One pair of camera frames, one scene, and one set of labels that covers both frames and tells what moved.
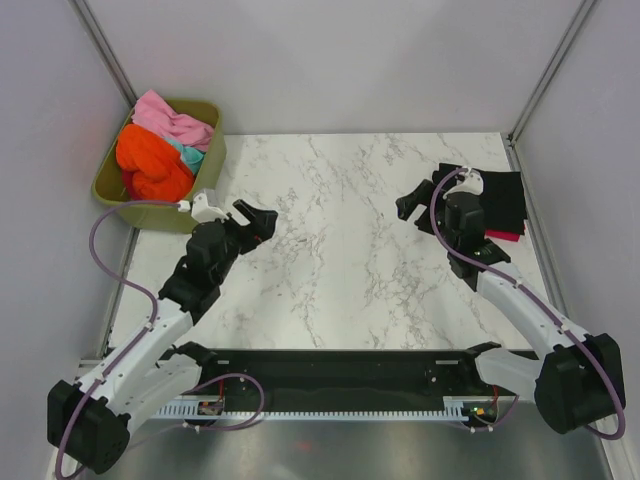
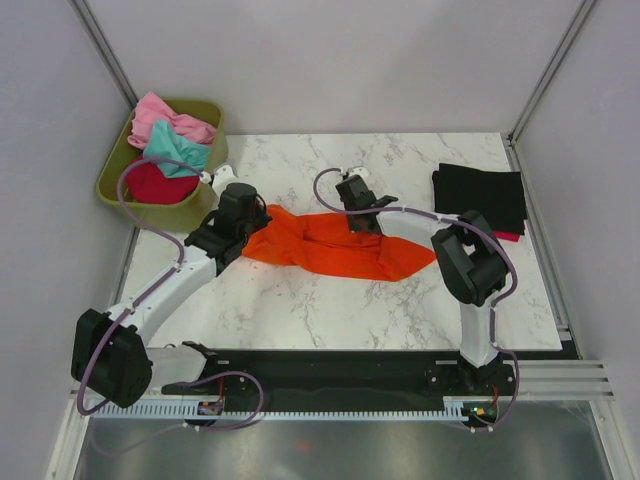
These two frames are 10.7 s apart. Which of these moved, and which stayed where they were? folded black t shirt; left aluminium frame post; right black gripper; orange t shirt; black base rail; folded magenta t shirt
Moved: right black gripper; orange t shirt
Stayed: black base rail; folded black t shirt; folded magenta t shirt; left aluminium frame post
